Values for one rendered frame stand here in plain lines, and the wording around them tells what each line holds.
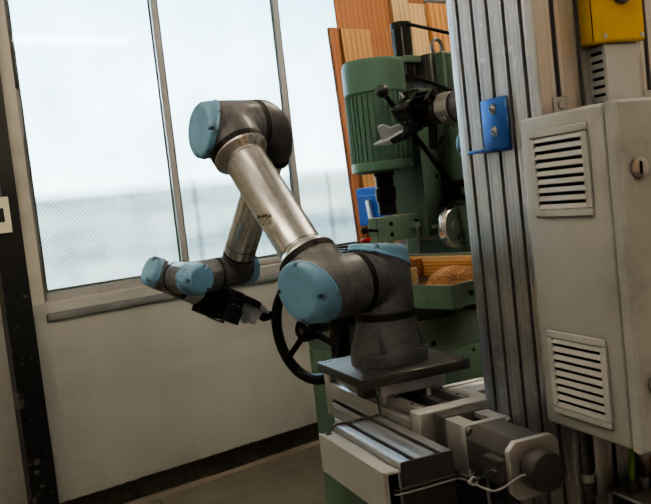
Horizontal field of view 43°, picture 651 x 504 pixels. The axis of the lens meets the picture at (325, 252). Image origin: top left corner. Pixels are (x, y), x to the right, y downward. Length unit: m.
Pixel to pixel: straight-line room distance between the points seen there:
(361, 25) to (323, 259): 2.73
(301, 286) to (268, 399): 2.33
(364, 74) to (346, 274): 0.92
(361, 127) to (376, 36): 1.87
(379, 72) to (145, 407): 1.81
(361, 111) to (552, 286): 1.13
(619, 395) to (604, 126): 0.36
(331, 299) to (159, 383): 2.11
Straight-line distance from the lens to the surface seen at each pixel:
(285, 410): 3.81
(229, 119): 1.65
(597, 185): 1.16
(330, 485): 2.51
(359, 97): 2.28
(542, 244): 1.27
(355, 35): 3.99
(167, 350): 3.48
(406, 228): 2.34
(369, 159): 2.26
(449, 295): 2.01
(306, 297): 1.44
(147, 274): 1.97
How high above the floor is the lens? 1.15
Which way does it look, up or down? 4 degrees down
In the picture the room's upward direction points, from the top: 6 degrees counter-clockwise
